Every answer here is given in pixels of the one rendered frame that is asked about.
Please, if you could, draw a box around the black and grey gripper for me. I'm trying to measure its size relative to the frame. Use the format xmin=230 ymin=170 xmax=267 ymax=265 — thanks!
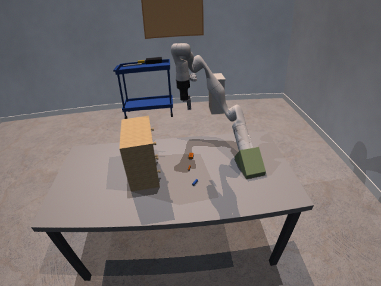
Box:
xmin=176 ymin=71 xmax=197 ymax=110

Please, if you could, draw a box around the wooden chest of drawers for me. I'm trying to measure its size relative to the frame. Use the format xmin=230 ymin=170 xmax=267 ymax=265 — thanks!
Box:
xmin=120 ymin=116 xmax=160 ymax=191

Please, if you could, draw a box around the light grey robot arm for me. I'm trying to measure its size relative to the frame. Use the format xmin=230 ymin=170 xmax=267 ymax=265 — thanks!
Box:
xmin=171 ymin=43 xmax=253 ymax=151

